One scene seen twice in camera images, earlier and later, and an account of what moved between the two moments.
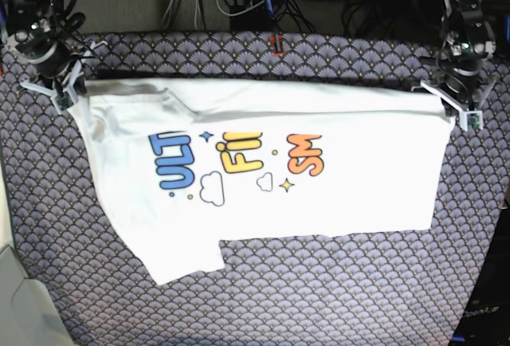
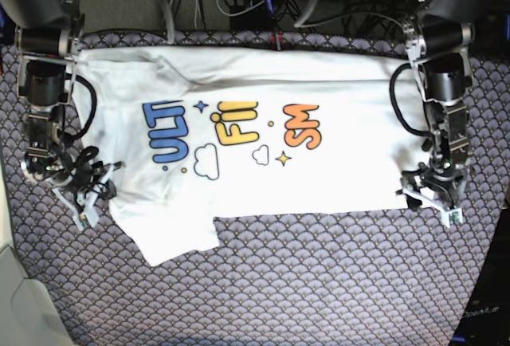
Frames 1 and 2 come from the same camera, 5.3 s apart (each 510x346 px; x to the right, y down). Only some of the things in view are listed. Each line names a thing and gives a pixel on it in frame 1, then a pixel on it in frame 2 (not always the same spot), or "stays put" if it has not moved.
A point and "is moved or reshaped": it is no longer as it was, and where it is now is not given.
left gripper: [58, 63] to [72, 174]
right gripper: [461, 90] to [434, 182]
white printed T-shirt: [186, 163] is moved or reshaped
